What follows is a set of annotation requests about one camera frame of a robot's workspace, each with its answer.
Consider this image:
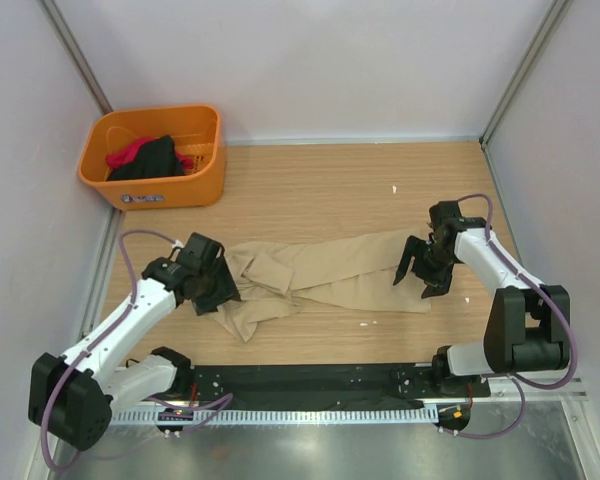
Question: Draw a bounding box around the red t shirt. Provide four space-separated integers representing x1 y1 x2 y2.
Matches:
106 137 195 170

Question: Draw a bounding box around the white slotted cable duct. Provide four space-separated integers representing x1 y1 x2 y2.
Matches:
110 404 439 427

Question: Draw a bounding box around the beige t shirt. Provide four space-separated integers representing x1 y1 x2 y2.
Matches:
209 229 431 342

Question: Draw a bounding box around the aluminium frame rail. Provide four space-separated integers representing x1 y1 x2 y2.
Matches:
79 363 589 407

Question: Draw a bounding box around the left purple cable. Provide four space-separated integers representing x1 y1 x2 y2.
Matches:
38 229 235 472

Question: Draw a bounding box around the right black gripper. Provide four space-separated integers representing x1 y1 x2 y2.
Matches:
394 235 458 299

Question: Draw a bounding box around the orange plastic basket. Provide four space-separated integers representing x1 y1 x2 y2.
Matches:
78 105 226 211

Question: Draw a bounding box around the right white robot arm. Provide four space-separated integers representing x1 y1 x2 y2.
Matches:
394 200 578 396

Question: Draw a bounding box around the black t shirt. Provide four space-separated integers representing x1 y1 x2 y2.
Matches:
107 135 187 181

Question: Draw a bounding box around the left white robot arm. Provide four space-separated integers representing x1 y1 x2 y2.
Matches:
28 233 240 452

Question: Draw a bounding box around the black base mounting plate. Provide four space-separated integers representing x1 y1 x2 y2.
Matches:
190 363 491 412

